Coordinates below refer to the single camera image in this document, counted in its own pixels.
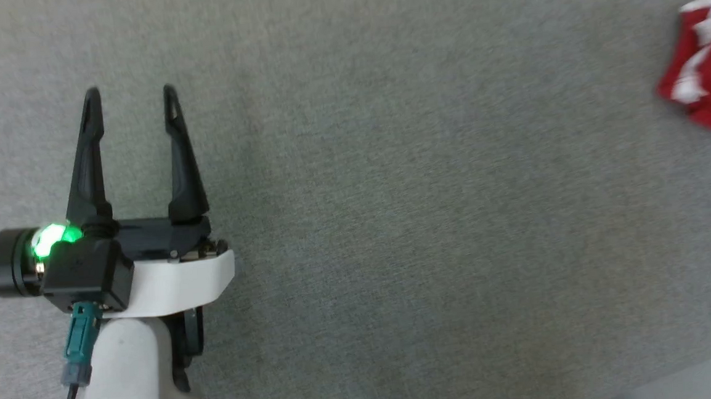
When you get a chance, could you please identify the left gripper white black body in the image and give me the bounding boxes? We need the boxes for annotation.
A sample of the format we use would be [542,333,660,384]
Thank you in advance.
[0,212,239,328]

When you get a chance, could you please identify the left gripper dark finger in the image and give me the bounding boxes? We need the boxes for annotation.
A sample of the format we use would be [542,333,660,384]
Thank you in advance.
[58,86,115,228]
[159,81,212,224]

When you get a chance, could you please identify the grey fabric sofa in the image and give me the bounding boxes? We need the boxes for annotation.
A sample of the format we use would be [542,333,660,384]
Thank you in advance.
[0,0,711,399]

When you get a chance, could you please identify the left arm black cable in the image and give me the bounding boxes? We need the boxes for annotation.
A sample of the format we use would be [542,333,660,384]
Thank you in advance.
[40,300,110,399]

